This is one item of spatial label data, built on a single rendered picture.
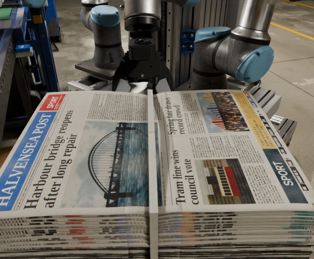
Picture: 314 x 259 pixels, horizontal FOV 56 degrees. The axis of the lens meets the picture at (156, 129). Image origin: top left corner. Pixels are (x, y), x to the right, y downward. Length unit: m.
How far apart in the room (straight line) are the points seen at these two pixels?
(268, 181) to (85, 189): 0.21
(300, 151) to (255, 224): 2.03
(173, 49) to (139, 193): 0.92
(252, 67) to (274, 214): 0.60
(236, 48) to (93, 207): 0.69
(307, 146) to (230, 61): 1.61
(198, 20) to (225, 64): 0.32
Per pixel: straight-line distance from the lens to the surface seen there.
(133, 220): 0.33
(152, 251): 0.37
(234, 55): 0.91
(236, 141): 0.42
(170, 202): 0.33
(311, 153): 2.38
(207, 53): 0.98
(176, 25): 1.17
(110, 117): 0.47
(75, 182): 0.36
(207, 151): 0.40
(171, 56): 1.21
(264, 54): 0.91
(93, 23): 1.30
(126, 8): 0.62
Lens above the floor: 1.30
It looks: 33 degrees down
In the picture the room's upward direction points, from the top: straight up
